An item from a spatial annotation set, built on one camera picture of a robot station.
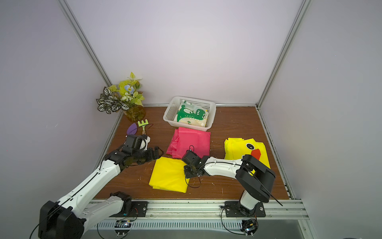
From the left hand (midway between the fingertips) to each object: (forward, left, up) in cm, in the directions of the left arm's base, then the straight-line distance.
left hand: (160, 154), depth 80 cm
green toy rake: (+29, +20, -11) cm, 37 cm away
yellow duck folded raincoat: (+10, -46, -11) cm, 48 cm away
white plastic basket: (+39, -1, -5) cm, 39 cm away
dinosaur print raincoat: (+35, -15, -5) cm, 38 cm away
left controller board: (-32, +17, -16) cm, 39 cm away
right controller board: (-31, -46, -13) cm, 57 cm away
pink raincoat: (+13, -21, -8) cm, 26 cm away
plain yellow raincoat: (-8, -4, -9) cm, 13 cm away
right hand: (-5, -14, -11) cm, 19 cm away
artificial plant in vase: (+34, +26, +10) cm, 44 cm away
